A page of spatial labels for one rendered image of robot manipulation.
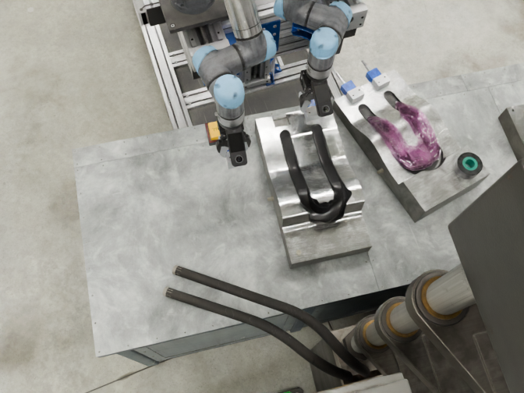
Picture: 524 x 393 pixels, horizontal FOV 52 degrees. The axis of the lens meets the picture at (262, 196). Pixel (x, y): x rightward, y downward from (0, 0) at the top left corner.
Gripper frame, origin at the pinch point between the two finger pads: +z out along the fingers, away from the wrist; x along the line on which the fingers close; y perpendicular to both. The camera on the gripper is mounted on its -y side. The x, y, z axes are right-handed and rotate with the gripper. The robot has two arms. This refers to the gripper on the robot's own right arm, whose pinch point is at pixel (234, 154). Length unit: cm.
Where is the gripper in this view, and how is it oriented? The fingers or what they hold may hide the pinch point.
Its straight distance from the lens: 166.0
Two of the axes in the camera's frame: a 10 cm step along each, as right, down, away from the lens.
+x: -9.7, 2.0, -1.0
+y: -2.3, -9.1, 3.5
